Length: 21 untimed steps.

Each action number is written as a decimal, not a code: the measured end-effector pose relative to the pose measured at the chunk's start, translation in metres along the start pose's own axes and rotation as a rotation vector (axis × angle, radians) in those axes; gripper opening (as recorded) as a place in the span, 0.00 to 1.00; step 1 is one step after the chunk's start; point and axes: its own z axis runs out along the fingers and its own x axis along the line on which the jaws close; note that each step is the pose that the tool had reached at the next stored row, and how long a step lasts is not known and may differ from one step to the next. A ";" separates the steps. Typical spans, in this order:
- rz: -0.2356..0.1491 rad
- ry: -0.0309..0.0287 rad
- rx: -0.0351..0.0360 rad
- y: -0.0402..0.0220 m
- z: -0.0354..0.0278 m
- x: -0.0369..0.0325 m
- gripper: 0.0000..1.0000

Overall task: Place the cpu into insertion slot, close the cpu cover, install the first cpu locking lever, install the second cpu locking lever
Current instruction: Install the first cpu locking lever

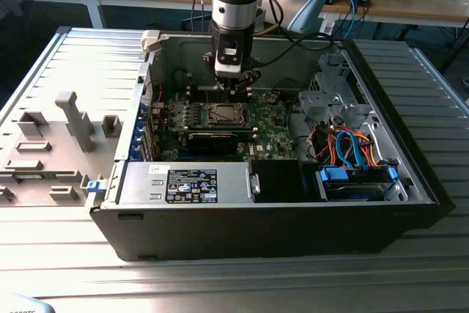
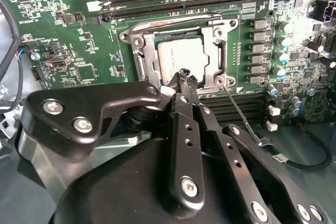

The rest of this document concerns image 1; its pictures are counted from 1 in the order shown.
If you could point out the hard disk in blue carrier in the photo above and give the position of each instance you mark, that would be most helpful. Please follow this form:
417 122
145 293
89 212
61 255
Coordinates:
351 188

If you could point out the green RAM stick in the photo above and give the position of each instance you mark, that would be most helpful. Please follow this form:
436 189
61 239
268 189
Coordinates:
31 176

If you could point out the pale grey device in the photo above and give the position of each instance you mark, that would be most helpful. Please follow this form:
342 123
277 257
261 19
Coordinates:
22 305

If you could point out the CPU socket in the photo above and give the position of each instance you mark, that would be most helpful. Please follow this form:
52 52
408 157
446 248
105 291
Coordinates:
227 125

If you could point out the silver CPU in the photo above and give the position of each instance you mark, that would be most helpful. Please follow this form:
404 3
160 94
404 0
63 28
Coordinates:
225 114

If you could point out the grey power supply unit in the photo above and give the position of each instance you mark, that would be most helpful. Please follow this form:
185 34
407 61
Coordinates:
146 184

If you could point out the beige plastic latch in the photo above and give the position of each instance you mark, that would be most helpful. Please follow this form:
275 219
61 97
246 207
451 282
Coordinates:
150 40

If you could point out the green motherboard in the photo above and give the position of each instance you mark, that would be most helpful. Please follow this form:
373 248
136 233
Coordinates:
271 126

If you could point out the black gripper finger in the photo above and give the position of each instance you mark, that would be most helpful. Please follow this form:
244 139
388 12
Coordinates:
209 62
251 78

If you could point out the blue plastic latch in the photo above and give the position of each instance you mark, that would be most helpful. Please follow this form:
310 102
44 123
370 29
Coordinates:
94 186

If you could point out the black PC case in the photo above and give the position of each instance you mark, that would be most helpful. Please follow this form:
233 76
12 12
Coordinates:
256 232

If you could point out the silver metal disk bay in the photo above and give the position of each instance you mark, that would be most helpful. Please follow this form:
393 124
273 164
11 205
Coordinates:
329 104

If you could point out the round coin cell battery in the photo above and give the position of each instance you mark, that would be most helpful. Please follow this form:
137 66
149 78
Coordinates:
271 99

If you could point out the grey parts rack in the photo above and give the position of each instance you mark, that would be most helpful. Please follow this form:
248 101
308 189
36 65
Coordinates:
55 137

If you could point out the black plastic air shroud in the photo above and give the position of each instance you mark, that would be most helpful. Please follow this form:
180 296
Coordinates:
278 181

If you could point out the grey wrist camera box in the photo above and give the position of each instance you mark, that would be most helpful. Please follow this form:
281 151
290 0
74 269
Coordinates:
229 58

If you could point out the black graphics card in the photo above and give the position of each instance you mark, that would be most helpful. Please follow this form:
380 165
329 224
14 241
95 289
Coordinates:
212 144

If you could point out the white labelled adapter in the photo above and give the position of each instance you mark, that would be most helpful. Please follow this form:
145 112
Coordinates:
327 29

